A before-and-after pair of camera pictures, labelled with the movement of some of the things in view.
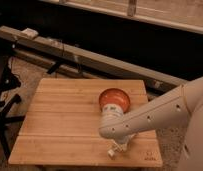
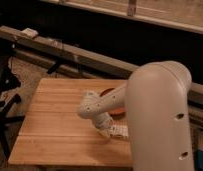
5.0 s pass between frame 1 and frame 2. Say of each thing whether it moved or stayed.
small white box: stayed
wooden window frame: stayed
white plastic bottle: moved
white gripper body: moved
